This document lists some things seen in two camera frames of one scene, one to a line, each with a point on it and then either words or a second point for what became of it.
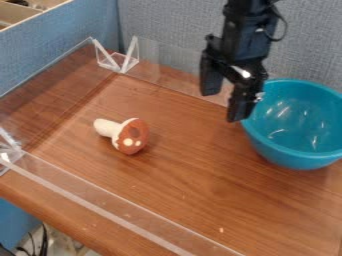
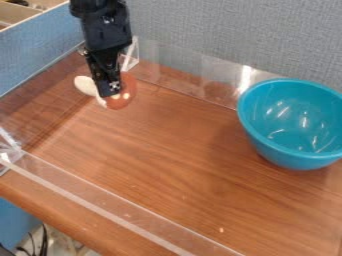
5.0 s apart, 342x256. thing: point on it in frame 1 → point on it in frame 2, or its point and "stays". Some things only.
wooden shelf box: (16, 11) stays
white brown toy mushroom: (129, 135) → (118, 101)
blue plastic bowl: (293, 127) stays
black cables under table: (33, 249) stays
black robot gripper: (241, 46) → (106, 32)
